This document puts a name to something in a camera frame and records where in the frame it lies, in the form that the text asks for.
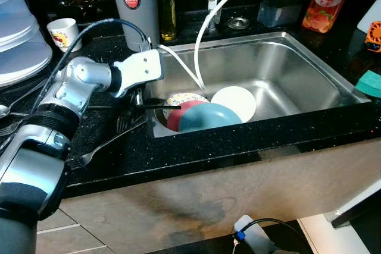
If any orange dish soap bottle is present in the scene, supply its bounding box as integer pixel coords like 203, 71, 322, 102
302, 0, 360, 33

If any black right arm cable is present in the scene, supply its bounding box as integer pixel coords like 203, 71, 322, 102
238, 218, 307, 254

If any green sponge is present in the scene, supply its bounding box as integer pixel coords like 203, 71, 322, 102
356, 70, 381, 99

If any grey water filter cylinder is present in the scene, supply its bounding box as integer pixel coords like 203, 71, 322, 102
107, 0, 160, 51

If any white stacked food container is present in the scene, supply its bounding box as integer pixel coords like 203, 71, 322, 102
0, 0, 53, 88

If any large silver fork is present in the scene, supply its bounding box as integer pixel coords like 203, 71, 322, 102
68, 117, 146, 168

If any white printed cup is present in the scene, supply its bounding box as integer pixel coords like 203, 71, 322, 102
46, 18, 81, 52

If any blue plate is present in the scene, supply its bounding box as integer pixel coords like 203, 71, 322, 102
177, 103, 243, 133

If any red plate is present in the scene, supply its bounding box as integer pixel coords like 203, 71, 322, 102
167, 101, 206, 133

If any stainless steel sink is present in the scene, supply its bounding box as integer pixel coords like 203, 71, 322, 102
145, 31, 373, 139

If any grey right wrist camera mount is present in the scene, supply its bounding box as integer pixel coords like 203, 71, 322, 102
233, 215, 271, 254

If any silver spoon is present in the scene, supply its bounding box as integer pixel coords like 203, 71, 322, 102
0, 81, 45, 118

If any orange grille gadget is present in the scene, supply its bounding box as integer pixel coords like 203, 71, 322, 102
364, 21, 381, 52

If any brown cabinet front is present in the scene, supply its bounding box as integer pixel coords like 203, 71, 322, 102
36, 138, 381, 254

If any yellow oil bottle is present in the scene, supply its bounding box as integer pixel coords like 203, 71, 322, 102
156, 0, 178, 42

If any black chopstick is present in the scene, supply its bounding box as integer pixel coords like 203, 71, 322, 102
85, 105, 139, 110

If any white hose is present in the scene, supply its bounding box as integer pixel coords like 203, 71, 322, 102
156, 0, 286, 91

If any metal counter ring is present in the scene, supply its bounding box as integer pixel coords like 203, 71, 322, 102
226, 16, 251, 30

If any grey sponge holder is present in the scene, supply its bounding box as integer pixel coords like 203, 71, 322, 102
257, 0, 301, 27

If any patterned plate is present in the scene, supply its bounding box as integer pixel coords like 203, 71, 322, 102
162, 92, 209, 121

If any white plate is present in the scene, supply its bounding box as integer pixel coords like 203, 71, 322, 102
210, 86, 257, 124

